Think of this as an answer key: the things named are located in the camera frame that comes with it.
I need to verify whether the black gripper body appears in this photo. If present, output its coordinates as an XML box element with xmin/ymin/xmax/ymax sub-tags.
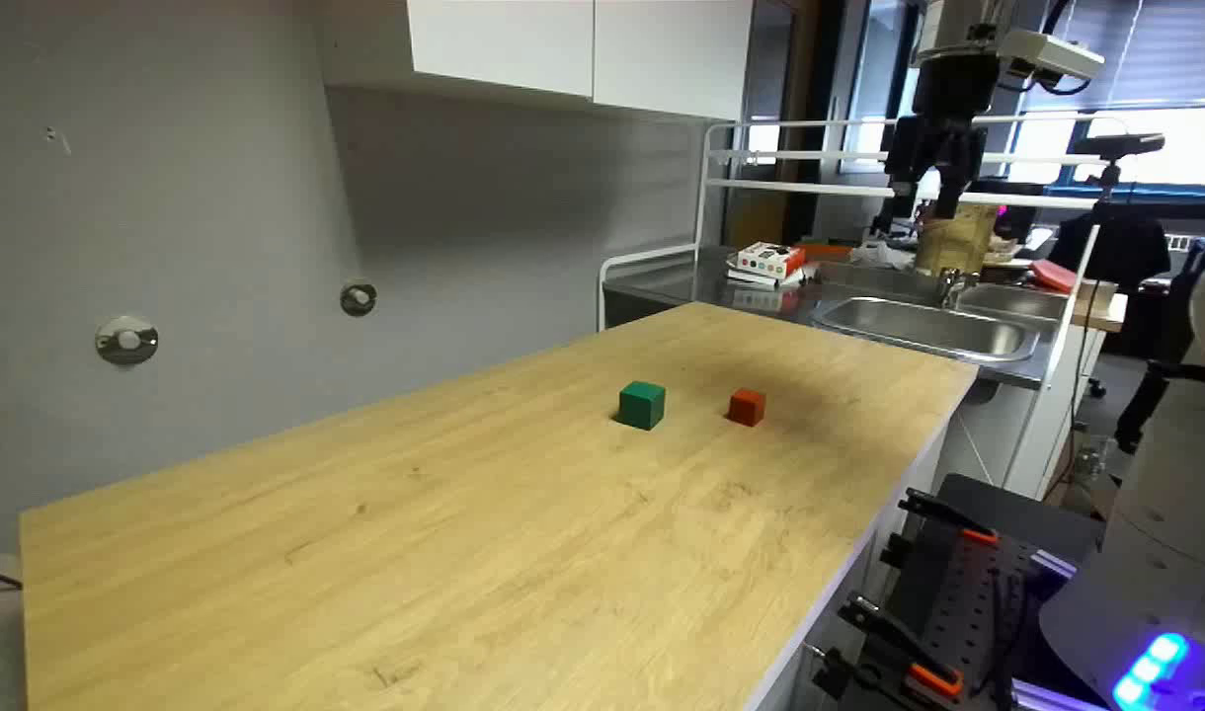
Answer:
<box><xmin>883</xmin><ymin>53</ymin><xmax>998</xmax><ymax>189</ymax></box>

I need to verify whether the orange cube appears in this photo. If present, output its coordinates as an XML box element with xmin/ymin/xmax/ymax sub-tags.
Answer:
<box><xmin>727</xmin><ymin>389</ymin><xmax>766</xmax><ymax>427</ymax></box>

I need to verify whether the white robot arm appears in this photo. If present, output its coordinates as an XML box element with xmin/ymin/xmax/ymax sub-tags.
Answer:
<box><xmin>877</xmin><ymin>0</ymin><xmax>1102</xmax><ymax>231</ymax></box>

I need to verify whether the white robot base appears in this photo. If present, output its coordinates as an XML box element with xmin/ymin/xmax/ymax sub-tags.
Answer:
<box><xmin>1040</xmin><ymin>270</ymin><xmax>1205</xmax><ymax>711</ymax></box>

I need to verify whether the green cube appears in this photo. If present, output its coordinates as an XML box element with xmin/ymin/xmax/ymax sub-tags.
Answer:
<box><xmin>615</xmin><ymin>379</ymin><xmax>666</xmax><ymax>430</ymax></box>

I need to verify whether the beige jug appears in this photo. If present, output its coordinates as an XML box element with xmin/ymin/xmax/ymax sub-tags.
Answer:
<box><xmin>916</xmin><ymin>204</ymin><xmax>995</xmax><ymax>278</ymax></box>

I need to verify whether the white dish rack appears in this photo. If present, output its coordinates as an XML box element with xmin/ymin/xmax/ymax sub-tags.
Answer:
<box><xmin>596</xmin><ymin>112</ymin><xmax>1106</xmax><ymax>333</ymax></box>

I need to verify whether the red white box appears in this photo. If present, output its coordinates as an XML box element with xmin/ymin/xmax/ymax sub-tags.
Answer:
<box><xmin>727</xmin><ymin>240</ymin><xmax>814</xmax><ymax>286</ymax></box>

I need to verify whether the stainless steel sink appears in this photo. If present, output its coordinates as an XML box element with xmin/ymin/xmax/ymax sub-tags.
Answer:
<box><xmin>814</xmin><ymin>295</ymin><xmax>1044</xmax><ymax>366</ymax></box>

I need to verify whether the black orange clamp upper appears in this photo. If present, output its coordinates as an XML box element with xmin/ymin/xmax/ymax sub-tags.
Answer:
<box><xmin>902</xmin><ymin>491</ymin><xmax>998</xmax><ymax>551</ymax></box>

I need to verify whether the black orange clamp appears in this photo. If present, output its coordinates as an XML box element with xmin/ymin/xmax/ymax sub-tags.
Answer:
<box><xmin>902</xmin><ymin>491</ymin><xmax>998</xmax><ymax>551</ymax></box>
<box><xmin>811</xmin><ymin>593</ymin><xmax>969</xmax><ymax>711</ymax></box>

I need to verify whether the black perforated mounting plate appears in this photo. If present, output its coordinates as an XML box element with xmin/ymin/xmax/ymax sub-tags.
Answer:
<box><xmin>883</xmin><ymin>476</ymin><xmax>1102</xmax><ymax>711</ymax></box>

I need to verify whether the black orange clamp lower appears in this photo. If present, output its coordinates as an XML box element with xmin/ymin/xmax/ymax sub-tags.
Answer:
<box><xmin>811</xmin><ymin>593</ymin><xmax>969</xmax><ymax>711</ymax></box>

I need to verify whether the camera on tripod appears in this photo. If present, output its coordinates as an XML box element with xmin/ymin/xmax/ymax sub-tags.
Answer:
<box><xmin>1076</xmin><ymin>129</ymin><xmax>1164</xmax><ymax>294</ymax></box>

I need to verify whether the white wall cabinet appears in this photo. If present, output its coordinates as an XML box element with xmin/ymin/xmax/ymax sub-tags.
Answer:
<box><xmin>321</xmin><ymin>0</ymin><xmax>758</xmax><ymax>127</ymax></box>

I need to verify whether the round wall socket right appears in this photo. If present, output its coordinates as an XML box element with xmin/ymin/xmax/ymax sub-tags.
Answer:
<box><xmin>341</xmin><ymin>286</ymin><xmax>379</xmax><ymax>315</ymax></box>

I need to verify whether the round wall socket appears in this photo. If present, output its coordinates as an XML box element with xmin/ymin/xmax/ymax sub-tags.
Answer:
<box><xmin>96</xmin><ymin>315</ymin><xmax>163</xmax><ymax>366</ymax></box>
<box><xmin>341</xmin><ymin>286</ymin><xmax>379</xmax><ymax>315</ymax></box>

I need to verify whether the round wall socket left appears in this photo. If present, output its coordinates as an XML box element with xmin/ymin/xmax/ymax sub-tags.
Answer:
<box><xmin>96</xmin><ymin>315</ymin><xmax>163</xmax><ymax>366</ymax></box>

